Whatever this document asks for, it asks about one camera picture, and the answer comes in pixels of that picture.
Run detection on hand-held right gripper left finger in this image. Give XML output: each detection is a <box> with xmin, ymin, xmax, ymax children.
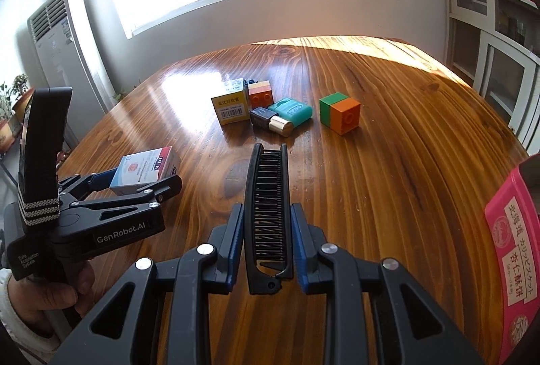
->
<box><xmin>61</xmin><ymin>204</ymin><xmax>246</xmax><ymax>365</ymax></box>

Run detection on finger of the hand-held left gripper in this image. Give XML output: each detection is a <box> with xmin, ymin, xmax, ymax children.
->
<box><xmin>70</xmin><ymin>174</ymin><xmax>183</xmax><ymax>219</ymax></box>
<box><xmin>57</xmin><ymin>168</ymin><xmax>121</xmax><ymax>201</ymax></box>

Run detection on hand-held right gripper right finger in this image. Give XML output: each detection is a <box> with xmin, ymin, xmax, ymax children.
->
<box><xmin>290</xmin><ymin>202</ymin><xmax>486</xmax><ymax>365</ymax></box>

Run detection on white carton red stripe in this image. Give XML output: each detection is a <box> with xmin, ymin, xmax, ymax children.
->
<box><xmin>109</xmin><ymin>146</ymin><xmax>180</xmax><ymax>198</ymax></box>

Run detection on black folding comb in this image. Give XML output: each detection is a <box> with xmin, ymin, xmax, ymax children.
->
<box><xmin>244</xmin><ymin>144</ymin><xmax>295</xmax><ymax>295</ymax></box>

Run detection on yellow barcode carton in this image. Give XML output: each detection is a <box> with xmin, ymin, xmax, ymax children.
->
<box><xmin>211</xmin><ymin>78</ymin><xmax>249</xmax><ymax>126</ymax></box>

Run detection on dark lipstick gold cap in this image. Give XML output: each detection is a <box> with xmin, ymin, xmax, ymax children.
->
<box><xmin>250</xmin><ymin>107</ymin><xmax>295</xmax><ymax>136</ymax></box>

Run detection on teal floss container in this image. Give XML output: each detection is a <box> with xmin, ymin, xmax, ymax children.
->
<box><xmin>267</xmin><ymin>97</ymin><xmax>314</xmax><ymax>128</ymax></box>

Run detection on green and orange building block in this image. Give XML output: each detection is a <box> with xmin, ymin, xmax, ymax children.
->
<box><xmin>319</xmin><ymin>92</ymin><xmax>361</xmax><ymax>134</ymax></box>

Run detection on pink cardboard box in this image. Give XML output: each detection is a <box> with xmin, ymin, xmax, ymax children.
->
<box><xmin>484</xmin><ymin>153</ymin><xmax>540</xmax><ymax>365</ymax></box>

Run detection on wooden desktop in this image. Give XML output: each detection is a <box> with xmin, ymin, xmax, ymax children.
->
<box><xmin>55</xmin><ymin>36</ymin><xmax>530</xmax><ymax>365</ymax></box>

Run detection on person's left hand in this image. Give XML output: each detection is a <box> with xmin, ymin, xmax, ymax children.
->
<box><xmin>8</xmin><ymin>261</ymin><xmax>96</xmax><ymax>323</ymax></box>

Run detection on potted plant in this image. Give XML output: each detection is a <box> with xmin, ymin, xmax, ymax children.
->
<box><xmin>9</xmin><ymin>74</ymin><xmax>35</xmax><ymax>125</ymax></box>
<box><xmin>0</xmin><ymin>81</ymin><xmax>15</xmax><ymax>152</ymax></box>

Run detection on green leafy plant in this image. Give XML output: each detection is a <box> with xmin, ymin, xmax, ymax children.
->
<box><xmin>115</xmin><ymin>85</ymin><xmax>138</xmax><ymax>104</ymax></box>

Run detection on white standing air conditioner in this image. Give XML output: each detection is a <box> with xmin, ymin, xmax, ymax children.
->
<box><xmin>27</xmin><ymin>0</ymin><xmax>112</xmax><ymax>142</ymax></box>

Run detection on metal cans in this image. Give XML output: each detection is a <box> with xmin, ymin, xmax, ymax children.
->
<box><xmin>504</xmin><ymin>15</ymin><xmax>532</xmax><ymax>43</ymax></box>

